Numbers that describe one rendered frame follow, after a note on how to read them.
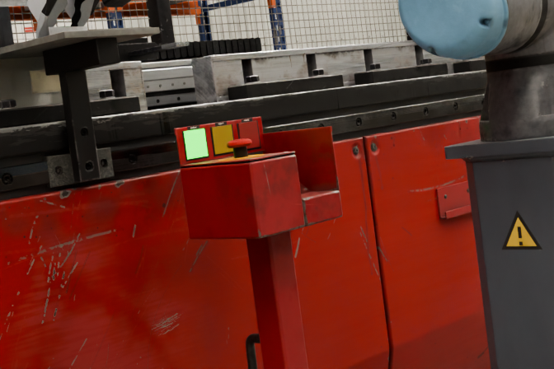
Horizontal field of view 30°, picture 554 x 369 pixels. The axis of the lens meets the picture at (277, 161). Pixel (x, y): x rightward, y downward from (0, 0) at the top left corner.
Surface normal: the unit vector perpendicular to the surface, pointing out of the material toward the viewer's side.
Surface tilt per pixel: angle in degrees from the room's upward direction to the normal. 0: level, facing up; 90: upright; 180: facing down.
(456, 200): 90
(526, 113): 72
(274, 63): 90
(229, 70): 90
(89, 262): 90
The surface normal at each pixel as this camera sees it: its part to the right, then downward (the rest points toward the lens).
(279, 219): 0.73, -0.06
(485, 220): -0.67, 0.13
